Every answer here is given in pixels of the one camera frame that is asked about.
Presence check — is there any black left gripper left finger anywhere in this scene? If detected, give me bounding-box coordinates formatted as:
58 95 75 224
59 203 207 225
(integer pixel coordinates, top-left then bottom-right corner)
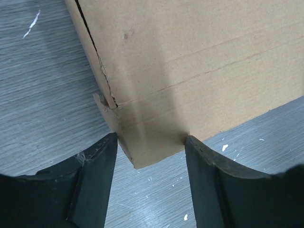
0 133 118 228

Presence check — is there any cardboard box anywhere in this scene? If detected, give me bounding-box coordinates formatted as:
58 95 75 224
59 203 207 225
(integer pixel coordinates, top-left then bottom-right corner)
66 0 304 169

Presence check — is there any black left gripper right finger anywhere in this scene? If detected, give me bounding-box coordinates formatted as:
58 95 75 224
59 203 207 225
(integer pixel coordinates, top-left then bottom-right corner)
185 136 304 228

